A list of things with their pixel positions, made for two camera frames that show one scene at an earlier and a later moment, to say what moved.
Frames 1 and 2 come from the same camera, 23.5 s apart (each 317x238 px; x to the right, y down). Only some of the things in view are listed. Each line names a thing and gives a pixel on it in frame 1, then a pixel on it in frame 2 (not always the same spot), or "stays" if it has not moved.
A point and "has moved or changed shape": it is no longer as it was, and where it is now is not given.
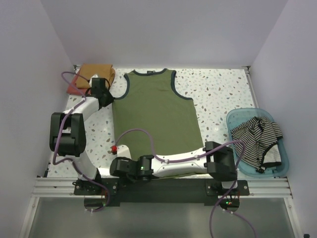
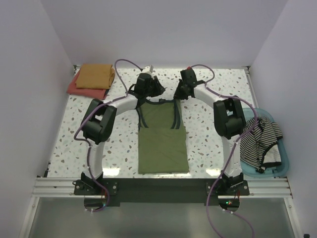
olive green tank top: (152, 103) has moved or changed shape
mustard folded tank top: (88, 70) stays
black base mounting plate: (101, 193) stays
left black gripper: (110, 99) to (159, 89)
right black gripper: (131, 180) to (177, 94)
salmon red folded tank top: (71, 90) stays
